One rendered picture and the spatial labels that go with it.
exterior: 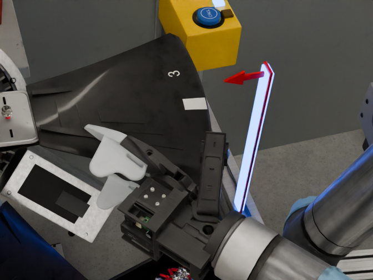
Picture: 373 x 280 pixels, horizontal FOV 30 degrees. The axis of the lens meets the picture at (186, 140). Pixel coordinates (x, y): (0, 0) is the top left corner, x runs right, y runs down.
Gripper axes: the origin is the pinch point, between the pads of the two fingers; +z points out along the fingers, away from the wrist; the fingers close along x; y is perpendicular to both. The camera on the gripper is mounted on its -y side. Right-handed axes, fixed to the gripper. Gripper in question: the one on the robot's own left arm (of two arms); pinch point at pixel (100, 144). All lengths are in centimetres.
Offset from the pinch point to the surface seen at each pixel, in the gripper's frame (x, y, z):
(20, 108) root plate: -0.6, 1.8, 11.3
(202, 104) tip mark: 3.7, -14.9, -5.0
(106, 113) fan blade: 0.5, -4.5, 2.7
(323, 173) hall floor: 129, -98, -1
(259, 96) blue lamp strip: 6.8, -22.8, -9.3
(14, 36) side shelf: 35, -28, 50
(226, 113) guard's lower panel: 100, -81, 29
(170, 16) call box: 17.8, -37.3, 16.8
